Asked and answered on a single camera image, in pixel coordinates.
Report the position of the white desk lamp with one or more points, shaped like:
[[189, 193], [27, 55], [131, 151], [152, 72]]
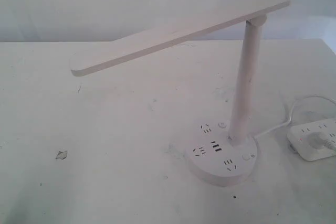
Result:
[[221, 158]]

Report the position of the small torn paper scrap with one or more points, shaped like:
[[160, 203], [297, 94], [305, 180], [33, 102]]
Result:
[[61, 155]]

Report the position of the white power strip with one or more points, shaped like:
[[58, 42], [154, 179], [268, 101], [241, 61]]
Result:
[[297, 136]]

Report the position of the white plug in strip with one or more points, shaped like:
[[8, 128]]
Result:
[[319, 140]]

